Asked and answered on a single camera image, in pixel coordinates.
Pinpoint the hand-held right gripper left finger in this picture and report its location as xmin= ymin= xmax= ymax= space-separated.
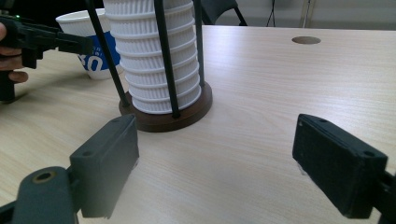
xmin=68 ymin=113 xmax=140 ymax=219

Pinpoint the black folding chair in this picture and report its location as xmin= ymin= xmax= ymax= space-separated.
xmin=200 ymin=0 xmax=248 ymax=27

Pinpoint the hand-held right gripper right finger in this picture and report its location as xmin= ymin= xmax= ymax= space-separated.
xmin=291 ymin=113 xmax=389 ymax=219

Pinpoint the stack of white ribbed cups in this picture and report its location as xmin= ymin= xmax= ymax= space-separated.
xmin=102 ymin=0 xmax=203 ymax=115

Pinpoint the thin vertical pole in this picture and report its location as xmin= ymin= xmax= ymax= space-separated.
xmin=299 ymin=0 xmax=316 ymax=29

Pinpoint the thin black hanging cable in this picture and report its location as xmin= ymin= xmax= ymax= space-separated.
xmin=265 ymin=0 xmax=278 ymax=28

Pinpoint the white cup with blue label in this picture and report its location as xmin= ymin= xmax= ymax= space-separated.
xmin=54 ymin=7 xmax=124 ymax=80

